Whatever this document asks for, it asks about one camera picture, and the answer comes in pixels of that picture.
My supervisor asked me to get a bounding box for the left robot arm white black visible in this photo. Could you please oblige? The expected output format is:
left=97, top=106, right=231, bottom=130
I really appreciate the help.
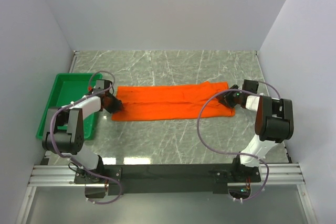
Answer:
left=42, top=79, right=122, bottom=183

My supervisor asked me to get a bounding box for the aluminium frame rail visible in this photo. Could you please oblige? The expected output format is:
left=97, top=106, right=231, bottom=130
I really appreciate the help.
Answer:
left=16, top=163, right=305, bottom=223

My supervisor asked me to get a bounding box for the orange t-shirt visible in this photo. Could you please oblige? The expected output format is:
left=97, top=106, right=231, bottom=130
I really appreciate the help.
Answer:
left=111, top=81, right=228, bottom=122

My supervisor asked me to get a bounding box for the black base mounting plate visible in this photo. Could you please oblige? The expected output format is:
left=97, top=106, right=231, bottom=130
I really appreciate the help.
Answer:
left=75, top=163, right=260, bottom=196

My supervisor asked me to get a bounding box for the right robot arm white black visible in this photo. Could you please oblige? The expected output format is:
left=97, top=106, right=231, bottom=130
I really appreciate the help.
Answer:
left=217, top=79, right=294, bottom=183

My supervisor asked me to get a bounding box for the green plastic tray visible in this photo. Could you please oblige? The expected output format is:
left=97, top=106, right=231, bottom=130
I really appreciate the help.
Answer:
left=36, top=73, right=102, bottom=141

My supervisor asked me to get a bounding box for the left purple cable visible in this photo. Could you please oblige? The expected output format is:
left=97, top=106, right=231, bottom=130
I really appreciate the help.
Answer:
left=49, top=70, right=124, bottom=205

